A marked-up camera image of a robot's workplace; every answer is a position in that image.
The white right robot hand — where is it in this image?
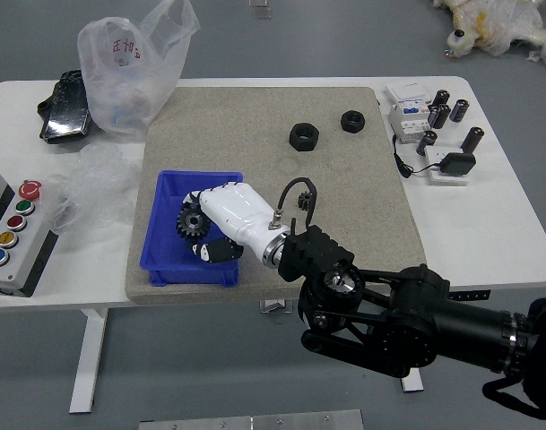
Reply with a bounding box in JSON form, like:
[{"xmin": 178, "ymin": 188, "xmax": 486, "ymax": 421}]
[{"xmin": 181, "ymin": 181, "xmax": 292, "ymax": 265}]

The large black gear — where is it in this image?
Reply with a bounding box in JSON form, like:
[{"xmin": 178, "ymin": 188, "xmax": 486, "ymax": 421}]
[{"xmin": 176, "ymin": 203, "xmax": 214, "ymax": 241}]

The blue plastic box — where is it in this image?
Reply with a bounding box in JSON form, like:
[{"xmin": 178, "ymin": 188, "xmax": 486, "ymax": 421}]
[{"xmin": 139, "ymin": 169, "xmax": 245, "ymax": 288}]

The big black nut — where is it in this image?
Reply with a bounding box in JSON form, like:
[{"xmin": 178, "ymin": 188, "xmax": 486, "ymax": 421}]
[{"xmin": 288, "ymin": 121, "xmax": 319, "ymax": 152}]

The small black nut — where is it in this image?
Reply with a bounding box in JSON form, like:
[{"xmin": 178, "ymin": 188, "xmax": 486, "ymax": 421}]
[{"xmin": 340, "ymin": 109, "xmax": 367, "ymax": 134}]

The grey push-button control box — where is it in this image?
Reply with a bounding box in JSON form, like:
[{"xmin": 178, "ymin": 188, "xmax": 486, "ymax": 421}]
[{"xmin": 0, "ymin": 170, "xmax": 61, "ymax": 298}]

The grey-brown mat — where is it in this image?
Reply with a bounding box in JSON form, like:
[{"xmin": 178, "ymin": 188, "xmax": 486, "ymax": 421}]
[{"xmin": 124, "ymin": 86, "xmax": 430, "ymax": 306}]

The clear crumpled plastic wrap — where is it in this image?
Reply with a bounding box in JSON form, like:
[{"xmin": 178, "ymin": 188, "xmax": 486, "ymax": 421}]
[{"xmin": 46, "ymin": 142, "xmax": 142, "ymax": 234}]

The white plastic bag red print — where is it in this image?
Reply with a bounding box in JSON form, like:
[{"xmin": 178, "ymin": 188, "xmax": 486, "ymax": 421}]
[{"xmin": 76, "ymin": 0, "xmax": 202, "ymax": 138}]

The white circuit breaker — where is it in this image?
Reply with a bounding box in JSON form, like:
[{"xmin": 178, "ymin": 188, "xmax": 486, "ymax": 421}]
[{"xmin": 387, "ymin": 101, "xmax": 438, "ymax": 145}]

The black plastic tray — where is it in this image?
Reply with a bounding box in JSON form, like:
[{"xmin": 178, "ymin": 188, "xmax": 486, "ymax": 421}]
[{"xmin": 37, "ymin": 69, "xmax": 94, "ymax": 145}]

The grey metal floor fixture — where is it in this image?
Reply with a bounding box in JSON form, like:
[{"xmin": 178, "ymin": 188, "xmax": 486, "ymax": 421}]
[{"xmin": 247, "ymin": 0, "xmax": 273, "ymax": 20}]

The silver metal floor plate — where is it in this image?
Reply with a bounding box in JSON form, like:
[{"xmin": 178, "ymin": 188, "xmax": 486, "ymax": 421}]
[{"xmin": 138, "ymin": 408, "xmax": 366, "ymax": 430}]

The black power adapter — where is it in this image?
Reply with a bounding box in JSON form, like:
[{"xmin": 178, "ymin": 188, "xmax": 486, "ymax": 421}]
[{"xmin": 438, "ymin": 151, "xmax": 477, "ymax": 176}]

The black desk height controller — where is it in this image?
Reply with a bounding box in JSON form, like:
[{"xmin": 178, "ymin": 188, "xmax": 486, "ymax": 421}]
[{"xmin": 449, "ymin": 289, "xmax": 491, "ymax": 302}]

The plastic-wrapped white bundle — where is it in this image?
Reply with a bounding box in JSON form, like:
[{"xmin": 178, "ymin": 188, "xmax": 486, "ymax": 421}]
[{"xmin": 431, "ymin": 0, "xmax": 546, "ymax": 71}]

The silver metal bracket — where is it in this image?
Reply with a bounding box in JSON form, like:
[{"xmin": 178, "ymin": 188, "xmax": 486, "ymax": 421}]
[{"xmin": 259, "ymin": 298, "xmax": 294, "ymax": 314}]

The black adapter cord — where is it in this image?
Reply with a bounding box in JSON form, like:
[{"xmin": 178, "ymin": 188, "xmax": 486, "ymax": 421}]
[{"xmin": 392, "ymin": 135, "xmax": 443, "ymax": 179}]

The white switch panel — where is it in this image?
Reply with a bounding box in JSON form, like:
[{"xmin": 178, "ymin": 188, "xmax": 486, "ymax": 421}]
[{"xmin": 384, "ymin": 82, "xmax": 438, "ymax": 105}]

